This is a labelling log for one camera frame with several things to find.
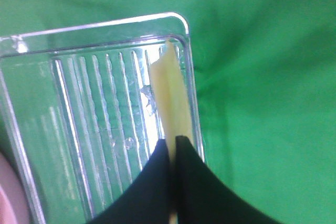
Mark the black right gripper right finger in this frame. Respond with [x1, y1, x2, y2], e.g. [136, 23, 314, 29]
[175, 136, 278, 223]

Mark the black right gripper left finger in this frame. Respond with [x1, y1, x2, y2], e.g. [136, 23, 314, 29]
[89, 140, 171, 223]

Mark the yellow cheese slice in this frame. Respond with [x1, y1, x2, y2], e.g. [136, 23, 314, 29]
[150, 40, 193, 172]

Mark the clear right plastic tray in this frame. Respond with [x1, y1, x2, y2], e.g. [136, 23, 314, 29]
[1, 12, 204, 223]

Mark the pink round plate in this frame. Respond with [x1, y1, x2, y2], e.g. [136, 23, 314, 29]
[1, 154, 30, 224]

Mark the green tablecloth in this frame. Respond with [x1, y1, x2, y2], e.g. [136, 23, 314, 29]
[1, 0, 335, 223]

